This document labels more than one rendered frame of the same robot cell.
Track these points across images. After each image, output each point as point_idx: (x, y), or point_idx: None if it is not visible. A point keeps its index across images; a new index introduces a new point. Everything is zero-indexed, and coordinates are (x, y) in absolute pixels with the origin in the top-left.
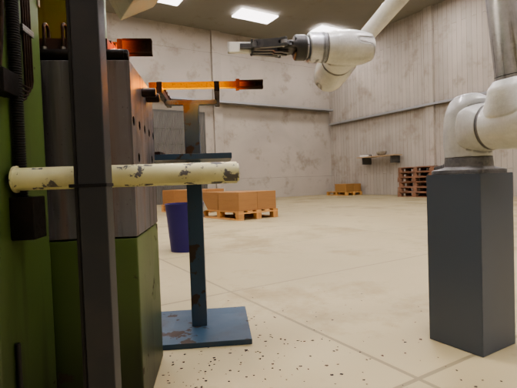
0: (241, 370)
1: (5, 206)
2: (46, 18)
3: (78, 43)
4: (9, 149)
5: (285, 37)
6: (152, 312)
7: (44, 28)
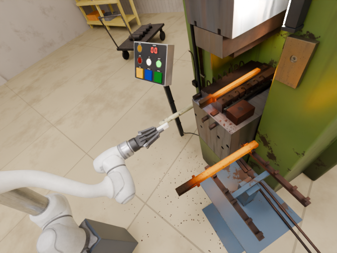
0: (194, 187)
1: None
2: None
3: None
4: None
5: (138, 131)
6: (212, 162)
7: (217, 75)
